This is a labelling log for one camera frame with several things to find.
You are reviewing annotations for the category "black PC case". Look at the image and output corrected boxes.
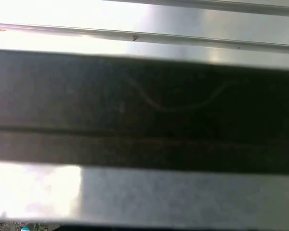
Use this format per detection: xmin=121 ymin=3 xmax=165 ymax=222
xmin=0 ymin=48 xmax=289 ymax=231

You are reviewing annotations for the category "green motherboard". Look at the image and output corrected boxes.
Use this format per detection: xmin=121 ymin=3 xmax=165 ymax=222
xmin=0 ymin=220 xmax=62 ymax=231

